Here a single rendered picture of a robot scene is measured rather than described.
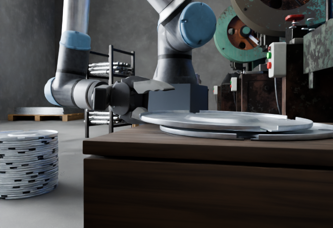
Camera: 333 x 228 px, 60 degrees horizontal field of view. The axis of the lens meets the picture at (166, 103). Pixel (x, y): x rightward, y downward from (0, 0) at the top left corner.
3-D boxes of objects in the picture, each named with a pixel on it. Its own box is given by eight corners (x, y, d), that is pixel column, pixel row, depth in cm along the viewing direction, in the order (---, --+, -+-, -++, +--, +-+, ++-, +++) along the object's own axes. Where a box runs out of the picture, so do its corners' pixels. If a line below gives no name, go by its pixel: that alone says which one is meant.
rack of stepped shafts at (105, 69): (115, 140, 287) (115, 44, 286) (80, 137, 307) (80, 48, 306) (138, 135, 326) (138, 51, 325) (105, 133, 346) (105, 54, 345)
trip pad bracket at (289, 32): (292, 70, 118) (292, 22, 118) (285, 73, 128) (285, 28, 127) (307, 70, 117) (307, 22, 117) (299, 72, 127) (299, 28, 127)
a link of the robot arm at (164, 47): (184, 59, 106) (184, 22, 106) (200, 54, 93) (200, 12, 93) (152, 58, 102) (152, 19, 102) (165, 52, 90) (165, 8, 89)
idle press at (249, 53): (213, 129, 389) (214, 0, 387) (207, 123, 487) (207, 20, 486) (331, 130, 380) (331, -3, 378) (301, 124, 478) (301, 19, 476)
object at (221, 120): (159, 132, 34) (159, 126, 34) (130, 113, 62) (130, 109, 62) (360, 131, 41) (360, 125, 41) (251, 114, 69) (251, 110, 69)
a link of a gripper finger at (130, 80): (151, 72, 62) (119, 80, 66) (148, 72, 60) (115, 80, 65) (154, 94, 62) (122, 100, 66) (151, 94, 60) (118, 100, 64)
